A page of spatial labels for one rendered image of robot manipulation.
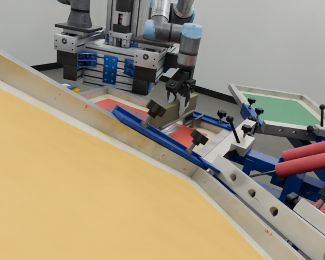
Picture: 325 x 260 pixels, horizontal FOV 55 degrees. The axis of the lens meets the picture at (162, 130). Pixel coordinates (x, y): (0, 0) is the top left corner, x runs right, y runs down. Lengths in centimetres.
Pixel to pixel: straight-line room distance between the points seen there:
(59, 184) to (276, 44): 478
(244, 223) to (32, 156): 47
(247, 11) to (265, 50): 63
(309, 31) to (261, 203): 429
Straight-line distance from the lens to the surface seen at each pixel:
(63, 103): 56
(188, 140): 139
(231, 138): 129
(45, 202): 27
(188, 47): 121
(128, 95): 173
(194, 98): 140
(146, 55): 180
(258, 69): 508
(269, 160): 120
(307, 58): 495
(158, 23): 131
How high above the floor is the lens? 155
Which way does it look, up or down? 24 degrees down
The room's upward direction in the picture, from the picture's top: 9 degrees clockwise
